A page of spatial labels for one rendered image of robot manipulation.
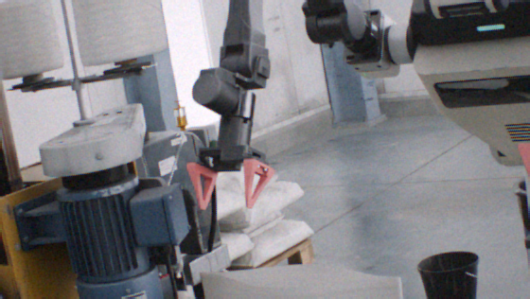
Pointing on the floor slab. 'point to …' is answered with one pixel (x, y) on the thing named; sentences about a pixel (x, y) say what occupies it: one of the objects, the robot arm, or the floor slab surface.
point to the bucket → (450, 275)
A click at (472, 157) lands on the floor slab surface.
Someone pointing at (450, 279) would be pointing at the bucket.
